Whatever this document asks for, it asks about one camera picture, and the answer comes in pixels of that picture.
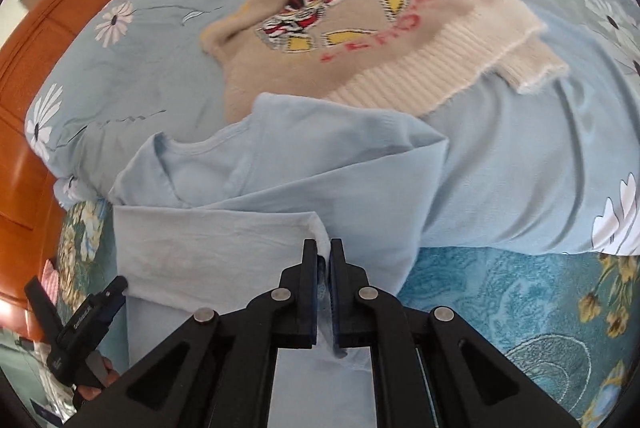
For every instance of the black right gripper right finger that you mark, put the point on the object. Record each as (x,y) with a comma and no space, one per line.
(431,369)

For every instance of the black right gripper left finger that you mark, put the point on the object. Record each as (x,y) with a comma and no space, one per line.
(216,370)

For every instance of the light blue t-shirt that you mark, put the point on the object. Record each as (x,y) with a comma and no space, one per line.
(214,223)

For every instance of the person's left hand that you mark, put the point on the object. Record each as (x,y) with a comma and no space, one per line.
(106,372)

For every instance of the pink knitted cloth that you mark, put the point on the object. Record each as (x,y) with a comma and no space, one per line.
(50,281)

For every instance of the teal floral bed sheet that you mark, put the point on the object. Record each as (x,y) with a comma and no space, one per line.
(570,322)

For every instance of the grey-blue daisy duvet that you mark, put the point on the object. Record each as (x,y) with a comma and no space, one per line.
(552,173)

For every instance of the beige cartoon knit sweater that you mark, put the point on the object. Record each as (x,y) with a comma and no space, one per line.
(406,55)

